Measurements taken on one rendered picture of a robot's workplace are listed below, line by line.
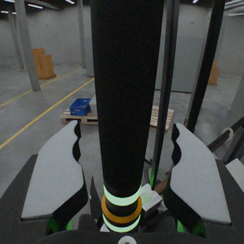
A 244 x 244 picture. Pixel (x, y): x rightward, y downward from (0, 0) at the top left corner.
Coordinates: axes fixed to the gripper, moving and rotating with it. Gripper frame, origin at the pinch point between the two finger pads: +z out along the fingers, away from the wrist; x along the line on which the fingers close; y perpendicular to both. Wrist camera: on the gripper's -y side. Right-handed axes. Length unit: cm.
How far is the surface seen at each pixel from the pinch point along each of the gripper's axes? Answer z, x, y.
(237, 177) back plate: 17, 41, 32
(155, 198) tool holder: -0.7, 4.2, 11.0
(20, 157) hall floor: 145, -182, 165
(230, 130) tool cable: 14.1, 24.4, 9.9
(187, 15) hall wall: 1157, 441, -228
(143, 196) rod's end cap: -0.7, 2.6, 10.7
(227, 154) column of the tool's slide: 39, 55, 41
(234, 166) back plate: 21, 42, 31
